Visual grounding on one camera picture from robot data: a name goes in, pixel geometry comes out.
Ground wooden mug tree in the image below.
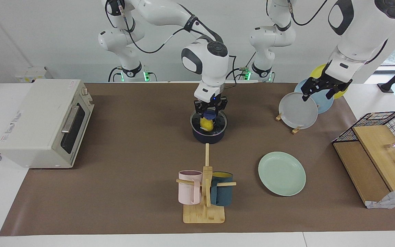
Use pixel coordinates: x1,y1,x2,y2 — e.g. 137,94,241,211
176,143,237,224

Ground brown table mat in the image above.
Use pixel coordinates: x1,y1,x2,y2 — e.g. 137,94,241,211
0,82,395,236

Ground yellow plate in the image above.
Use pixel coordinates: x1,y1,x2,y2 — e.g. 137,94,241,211
310,63,350,100

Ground dark blue pot with handle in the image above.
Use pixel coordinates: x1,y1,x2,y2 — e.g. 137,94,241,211
191,110,228,144

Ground glass lid with blue knob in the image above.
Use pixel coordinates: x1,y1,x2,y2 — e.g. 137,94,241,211
190,108,227,135

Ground dark teal mug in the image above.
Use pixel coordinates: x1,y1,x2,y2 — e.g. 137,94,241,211
210,172,234,207

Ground wooden plate rack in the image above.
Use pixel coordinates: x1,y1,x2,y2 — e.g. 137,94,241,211
275,111,302,134

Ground light wooden board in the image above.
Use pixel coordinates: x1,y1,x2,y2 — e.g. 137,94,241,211
352,125,395,192

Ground pink mug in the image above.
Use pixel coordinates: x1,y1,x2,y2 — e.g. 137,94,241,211
178,170,203,205

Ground white toaster oven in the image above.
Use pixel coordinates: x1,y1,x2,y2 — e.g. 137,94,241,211
0,79,95,169

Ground light blue plate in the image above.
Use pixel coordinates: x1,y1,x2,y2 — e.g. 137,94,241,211
294,78,334,114

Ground green plate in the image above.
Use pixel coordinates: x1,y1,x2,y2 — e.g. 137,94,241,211
258,151,307,197

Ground white power box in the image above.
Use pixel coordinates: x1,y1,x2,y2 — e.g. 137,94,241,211
15,67,52,83

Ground grey plate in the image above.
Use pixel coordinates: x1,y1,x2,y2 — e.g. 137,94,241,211
279,92,319,130

